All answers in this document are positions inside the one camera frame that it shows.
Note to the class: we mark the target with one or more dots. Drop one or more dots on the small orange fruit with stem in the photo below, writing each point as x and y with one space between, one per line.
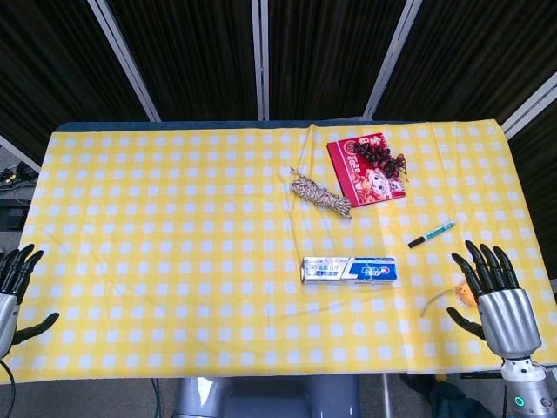
465 294

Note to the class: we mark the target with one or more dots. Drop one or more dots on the blue white toothpaste box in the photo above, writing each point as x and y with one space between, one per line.
349 270

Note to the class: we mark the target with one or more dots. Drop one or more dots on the grey robot torso base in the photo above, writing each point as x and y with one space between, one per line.
261 398

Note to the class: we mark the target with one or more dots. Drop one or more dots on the black folding screen panels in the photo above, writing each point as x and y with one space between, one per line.
196 56

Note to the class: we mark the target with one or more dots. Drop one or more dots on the green black marker pen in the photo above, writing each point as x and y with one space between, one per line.
431 235

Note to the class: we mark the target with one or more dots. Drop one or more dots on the dark red grape bunch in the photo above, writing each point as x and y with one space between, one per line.
383 159

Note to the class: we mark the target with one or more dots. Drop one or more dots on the yellow white checkered tablecloth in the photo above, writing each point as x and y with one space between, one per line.
174 244

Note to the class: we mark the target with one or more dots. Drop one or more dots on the red 2026 calendar booklet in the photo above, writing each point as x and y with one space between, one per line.
367 172

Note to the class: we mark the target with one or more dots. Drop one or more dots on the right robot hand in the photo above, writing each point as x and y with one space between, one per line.
509 313

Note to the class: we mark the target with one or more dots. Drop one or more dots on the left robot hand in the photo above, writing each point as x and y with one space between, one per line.
8 300

